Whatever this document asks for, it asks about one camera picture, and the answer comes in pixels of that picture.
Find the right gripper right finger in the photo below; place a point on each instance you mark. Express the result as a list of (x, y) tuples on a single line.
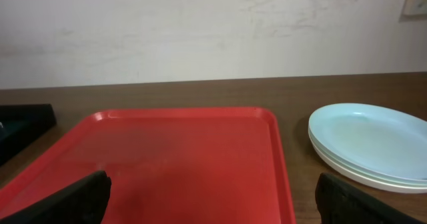
[(338, 202)]

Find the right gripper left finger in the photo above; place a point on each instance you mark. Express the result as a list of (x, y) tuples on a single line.
[(82, 202)]

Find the mint green plate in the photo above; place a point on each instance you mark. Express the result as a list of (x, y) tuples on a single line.
[(382, 177)]

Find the light blue plate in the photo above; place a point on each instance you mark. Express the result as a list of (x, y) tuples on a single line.
[(373, 139)]

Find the cream white plate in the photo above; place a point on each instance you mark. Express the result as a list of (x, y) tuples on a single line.
[(364, 178)]

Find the black rectangular tray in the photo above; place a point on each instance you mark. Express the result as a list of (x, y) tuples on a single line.
[(23, 124)]

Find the red plastic tray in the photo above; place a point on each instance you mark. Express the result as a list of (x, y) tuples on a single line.
[(197, 165)]

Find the framed picture on wall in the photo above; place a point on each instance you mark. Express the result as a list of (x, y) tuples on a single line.
[(413, 10)]

